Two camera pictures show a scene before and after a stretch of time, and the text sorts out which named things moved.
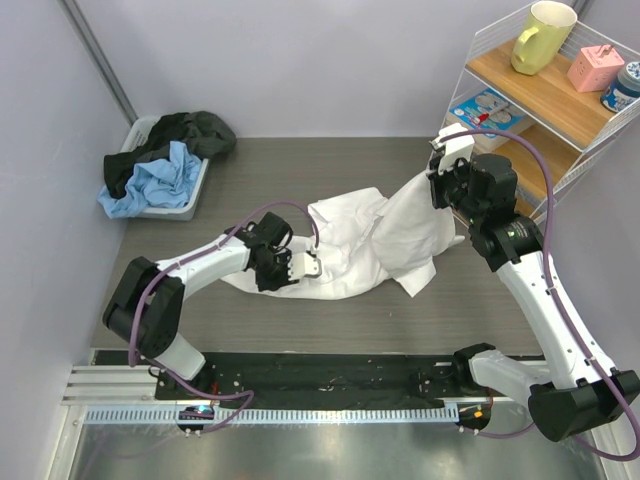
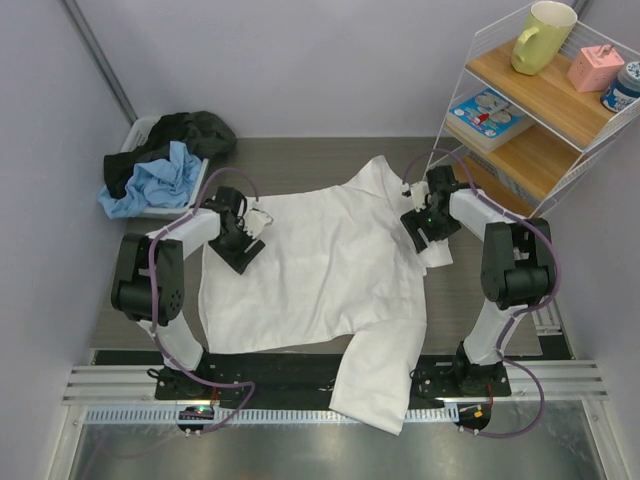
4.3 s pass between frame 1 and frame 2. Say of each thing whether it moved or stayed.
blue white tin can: stayed
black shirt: stayed
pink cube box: stayed
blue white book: stayed
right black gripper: moved
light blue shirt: stayed
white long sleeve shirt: moved
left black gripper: moved
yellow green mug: stayed
